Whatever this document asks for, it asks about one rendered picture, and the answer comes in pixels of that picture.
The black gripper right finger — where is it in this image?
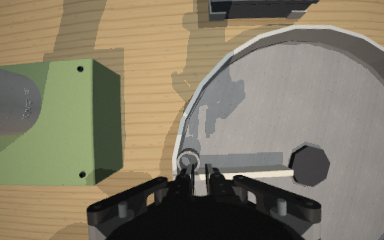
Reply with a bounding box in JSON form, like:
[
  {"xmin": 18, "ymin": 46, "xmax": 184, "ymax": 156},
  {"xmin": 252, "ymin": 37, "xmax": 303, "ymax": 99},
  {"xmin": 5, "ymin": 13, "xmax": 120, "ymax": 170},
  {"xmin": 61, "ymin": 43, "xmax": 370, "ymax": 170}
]
[{"xmin": 205, "ymin": 164, "xmax": 321, "ymax": 240}]

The grey metal bushing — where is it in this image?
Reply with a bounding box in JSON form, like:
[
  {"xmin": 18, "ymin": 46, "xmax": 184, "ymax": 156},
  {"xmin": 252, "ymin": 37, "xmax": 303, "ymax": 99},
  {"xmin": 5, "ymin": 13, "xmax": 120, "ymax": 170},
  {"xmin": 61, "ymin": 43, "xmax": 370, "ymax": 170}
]
[{"xmin": 177, "ymin": 148, "xmax": 200, "ymax": 172}]

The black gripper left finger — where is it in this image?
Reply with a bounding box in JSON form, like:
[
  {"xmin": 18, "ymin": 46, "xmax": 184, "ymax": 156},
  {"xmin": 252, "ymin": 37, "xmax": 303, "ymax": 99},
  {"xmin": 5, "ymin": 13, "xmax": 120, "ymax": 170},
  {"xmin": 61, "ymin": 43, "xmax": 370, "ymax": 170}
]
[{"xmin": 87, "ymin": 164, "xmax": 194, "ymax": 240}]

